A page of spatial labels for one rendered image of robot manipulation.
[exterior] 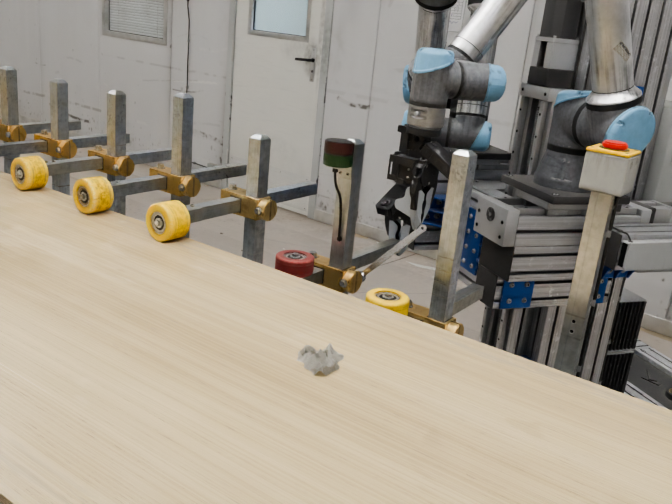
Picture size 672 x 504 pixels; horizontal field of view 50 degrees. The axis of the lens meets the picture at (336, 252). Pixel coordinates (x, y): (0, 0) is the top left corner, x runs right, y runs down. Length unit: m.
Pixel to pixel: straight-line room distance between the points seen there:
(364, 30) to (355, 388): 3.85
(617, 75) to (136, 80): 5.20
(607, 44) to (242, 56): 4.06
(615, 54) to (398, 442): 1.02
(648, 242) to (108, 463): 1.35
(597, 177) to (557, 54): 0.84
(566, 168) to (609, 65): 0.28
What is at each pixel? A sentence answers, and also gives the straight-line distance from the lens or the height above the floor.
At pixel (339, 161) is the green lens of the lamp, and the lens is 1.43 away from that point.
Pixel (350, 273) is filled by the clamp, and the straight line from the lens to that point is 1.53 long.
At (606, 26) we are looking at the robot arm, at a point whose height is 1.41.
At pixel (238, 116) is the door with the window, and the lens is 5.52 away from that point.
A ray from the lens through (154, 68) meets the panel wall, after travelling 6.26.
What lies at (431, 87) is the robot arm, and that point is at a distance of 1.45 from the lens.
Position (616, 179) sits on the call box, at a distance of 1.24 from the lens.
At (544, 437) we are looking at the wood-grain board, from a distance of 0.99.
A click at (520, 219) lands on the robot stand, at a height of 0.97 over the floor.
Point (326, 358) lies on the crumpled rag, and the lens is 1.07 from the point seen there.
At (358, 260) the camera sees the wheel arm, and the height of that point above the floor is 0.85.
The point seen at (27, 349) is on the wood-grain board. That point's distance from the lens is 1.11.
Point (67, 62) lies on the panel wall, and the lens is 7.35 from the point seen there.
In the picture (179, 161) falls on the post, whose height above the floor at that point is 1.01.
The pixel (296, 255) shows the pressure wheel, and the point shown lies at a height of 0.91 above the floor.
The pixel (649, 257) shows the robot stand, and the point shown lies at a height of 0.91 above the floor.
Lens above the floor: 1.39
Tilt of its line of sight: 18 degrees down
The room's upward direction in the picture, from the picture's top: 6 degrees clockwise
